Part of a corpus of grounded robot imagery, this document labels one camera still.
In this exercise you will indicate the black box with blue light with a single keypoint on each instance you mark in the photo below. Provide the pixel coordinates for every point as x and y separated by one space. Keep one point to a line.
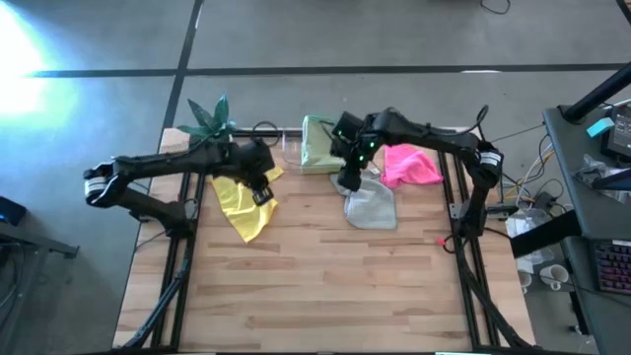
10 212

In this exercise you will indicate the clear plastic bin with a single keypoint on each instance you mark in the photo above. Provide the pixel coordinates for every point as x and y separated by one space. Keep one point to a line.
292 150

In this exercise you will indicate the black aluminium table frame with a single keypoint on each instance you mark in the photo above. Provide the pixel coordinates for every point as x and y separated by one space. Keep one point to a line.
192 296

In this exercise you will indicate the black power adapter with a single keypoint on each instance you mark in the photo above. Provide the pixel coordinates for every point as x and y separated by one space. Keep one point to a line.
544 199

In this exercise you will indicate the grey metal base plate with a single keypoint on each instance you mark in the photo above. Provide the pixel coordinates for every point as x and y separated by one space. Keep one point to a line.
456 211

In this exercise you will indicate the white mug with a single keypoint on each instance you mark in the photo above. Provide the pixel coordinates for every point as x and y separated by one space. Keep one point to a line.
554 275

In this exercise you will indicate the black backlit keyboard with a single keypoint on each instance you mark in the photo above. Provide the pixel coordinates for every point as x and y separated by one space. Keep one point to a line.
613 266

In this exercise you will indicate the yellow microfiber towel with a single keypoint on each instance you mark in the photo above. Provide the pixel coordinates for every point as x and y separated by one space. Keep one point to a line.
241 207

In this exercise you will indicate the black slanted pole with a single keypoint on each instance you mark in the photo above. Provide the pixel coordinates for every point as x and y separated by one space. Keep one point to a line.
596 93

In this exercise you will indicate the small red connector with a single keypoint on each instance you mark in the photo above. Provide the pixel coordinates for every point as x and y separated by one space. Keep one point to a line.
440 241

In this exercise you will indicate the green plant in white pot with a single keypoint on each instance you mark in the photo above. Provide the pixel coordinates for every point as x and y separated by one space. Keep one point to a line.
217 118

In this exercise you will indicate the crumpled plastic wrap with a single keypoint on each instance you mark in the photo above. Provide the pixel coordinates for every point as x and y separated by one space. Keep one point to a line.
596 167

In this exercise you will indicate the black electronic device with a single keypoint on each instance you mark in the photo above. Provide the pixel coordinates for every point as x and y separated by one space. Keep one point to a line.
621 133

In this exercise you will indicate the dark grey side desk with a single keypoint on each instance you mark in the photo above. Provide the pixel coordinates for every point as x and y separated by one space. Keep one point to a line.
567 143

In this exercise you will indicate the grey furniture leg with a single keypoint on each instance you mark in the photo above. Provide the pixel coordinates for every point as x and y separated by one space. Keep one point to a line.
39 241

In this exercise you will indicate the sage green microfiber towel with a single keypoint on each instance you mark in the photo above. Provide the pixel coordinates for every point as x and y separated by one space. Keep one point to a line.
315 148

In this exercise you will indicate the light blue block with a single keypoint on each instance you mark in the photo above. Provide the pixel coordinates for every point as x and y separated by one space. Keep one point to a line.
600 127

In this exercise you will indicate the small white cup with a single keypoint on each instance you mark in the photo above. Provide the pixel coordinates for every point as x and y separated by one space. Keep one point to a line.
525 281

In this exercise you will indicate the pink microfiber towel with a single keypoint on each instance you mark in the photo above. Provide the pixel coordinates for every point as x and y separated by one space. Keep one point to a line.
409 167

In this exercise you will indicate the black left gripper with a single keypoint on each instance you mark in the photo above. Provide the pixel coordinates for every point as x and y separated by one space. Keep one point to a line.
251 160

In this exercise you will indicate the black flat beam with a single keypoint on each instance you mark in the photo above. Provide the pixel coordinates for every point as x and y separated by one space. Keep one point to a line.
547 234

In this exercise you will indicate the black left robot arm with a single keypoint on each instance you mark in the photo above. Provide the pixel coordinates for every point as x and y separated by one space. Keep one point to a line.
162 160

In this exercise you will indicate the clear plastic bag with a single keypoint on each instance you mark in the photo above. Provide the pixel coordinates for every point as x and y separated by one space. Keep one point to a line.
530 222

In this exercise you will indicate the grey microfiber towel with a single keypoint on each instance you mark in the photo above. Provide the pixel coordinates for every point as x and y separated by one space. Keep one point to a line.
372 207

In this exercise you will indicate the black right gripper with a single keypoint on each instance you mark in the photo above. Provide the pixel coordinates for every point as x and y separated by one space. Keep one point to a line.
357 143

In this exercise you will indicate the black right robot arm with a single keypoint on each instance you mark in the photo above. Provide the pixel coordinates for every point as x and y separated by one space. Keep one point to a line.
434 135

